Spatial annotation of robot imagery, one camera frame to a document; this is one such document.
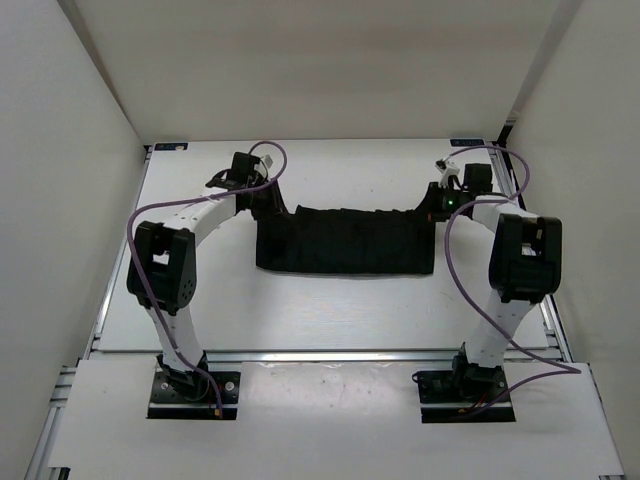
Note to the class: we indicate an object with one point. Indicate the right aluminium frame rail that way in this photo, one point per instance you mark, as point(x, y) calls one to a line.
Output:
point(549, 308)

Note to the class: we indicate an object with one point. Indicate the blue label left corner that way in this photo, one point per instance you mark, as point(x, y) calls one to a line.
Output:
point(171, 146)

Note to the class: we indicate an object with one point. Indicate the blue label corner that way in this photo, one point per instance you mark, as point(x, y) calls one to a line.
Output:
point(466, 142)
point(171, 146)

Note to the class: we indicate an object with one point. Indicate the black pleated skirt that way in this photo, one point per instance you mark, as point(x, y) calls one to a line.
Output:
point(346, 242)

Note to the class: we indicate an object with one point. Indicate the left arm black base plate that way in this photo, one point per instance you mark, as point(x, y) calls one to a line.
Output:
point(169, 403)

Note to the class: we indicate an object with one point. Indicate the white front cover board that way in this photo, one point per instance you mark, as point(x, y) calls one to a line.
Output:
point(311, 421)

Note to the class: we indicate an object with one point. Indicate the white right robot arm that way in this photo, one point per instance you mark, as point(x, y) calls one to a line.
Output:
point(524, 267)

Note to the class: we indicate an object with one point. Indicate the blue label right corner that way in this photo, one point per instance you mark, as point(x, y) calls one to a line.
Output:
point(466, 142)

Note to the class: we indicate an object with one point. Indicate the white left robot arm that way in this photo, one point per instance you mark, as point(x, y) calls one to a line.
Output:
point(163, 238)

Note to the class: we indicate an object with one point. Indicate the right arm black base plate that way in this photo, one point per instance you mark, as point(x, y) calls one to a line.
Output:
point(446, 399)

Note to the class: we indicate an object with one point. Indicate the aluminium table edge rail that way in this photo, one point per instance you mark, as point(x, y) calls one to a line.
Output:
point(308, 356)

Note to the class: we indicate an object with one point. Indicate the aluminium frame rail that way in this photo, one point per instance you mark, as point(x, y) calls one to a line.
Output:
point(38, 466)
point(549, 308)

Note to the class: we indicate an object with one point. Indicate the left aluminium frame rail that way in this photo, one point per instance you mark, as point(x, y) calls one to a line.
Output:
point(38, 466)

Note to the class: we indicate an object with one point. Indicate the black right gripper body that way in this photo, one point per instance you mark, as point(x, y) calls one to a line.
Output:
point(443, 201)

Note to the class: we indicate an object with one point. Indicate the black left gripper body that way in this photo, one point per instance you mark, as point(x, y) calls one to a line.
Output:
point(257, 183)

